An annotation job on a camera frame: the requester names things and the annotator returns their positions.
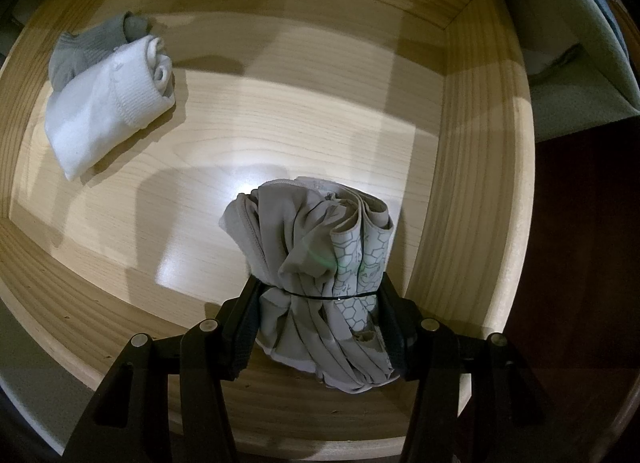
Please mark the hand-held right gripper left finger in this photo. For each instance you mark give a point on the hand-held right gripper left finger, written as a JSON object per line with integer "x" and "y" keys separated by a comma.
{"x": 245, "y": 328}

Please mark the beige patterned underwear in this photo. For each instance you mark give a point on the beige patterned underwear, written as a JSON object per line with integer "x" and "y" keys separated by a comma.
{"x": 310, "y": 243}

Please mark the white rolled sock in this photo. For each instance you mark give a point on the white rolled sock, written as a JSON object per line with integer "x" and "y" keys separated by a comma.
{"x": 100, "y": 103}

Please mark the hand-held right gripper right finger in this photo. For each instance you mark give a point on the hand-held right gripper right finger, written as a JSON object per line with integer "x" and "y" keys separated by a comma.
{"x": 392, "y": 323}

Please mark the grey upholstered wooden drawer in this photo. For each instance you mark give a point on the grey upholstered wooden drawer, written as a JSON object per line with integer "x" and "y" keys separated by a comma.
{"x": 300, "y": 108}

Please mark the grey rolled sock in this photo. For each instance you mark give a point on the grey rolled sock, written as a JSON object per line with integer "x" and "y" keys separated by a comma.
{"x": 80, "y": 53}

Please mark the black elastic band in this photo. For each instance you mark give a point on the black elastic band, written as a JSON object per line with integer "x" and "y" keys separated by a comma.
{"x": 320, "y": 296}

